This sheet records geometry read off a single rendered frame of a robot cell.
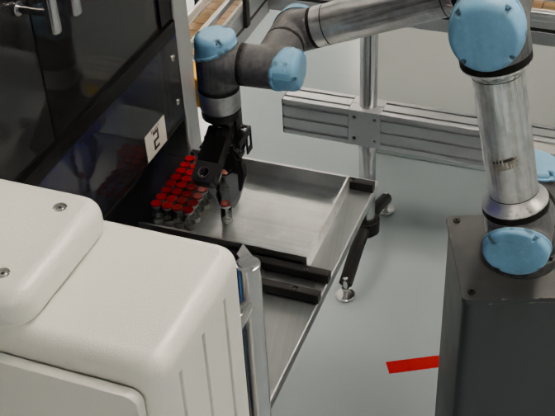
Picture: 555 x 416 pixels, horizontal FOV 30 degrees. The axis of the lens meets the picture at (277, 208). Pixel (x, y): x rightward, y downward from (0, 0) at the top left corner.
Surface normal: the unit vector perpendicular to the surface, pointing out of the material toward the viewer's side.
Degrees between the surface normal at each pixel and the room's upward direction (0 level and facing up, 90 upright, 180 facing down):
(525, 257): 97
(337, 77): 0
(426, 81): 90
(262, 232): 0
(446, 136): 90
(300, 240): 0
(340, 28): 86
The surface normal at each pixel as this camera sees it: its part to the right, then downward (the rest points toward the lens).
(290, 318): -0.04, -0.79
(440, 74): -0.35, 0.58
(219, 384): 0.93, 0.18
